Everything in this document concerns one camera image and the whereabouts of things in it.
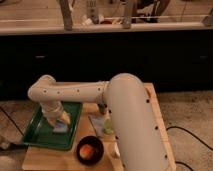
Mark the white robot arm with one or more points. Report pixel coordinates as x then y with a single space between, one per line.
139 140

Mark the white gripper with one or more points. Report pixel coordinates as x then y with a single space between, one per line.
64 118

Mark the clear plastic cup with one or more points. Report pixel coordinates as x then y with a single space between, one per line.
116 149

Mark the green plastic tray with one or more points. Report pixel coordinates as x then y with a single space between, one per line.
40 134

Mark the dark bowl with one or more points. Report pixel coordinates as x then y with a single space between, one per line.
97 144

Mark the grey cloth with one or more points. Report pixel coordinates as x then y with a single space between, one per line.
98 124

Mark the wooden counter shelf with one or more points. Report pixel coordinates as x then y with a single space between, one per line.
102 16

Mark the orange fruit in bowl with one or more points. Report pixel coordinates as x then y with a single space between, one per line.
86 151

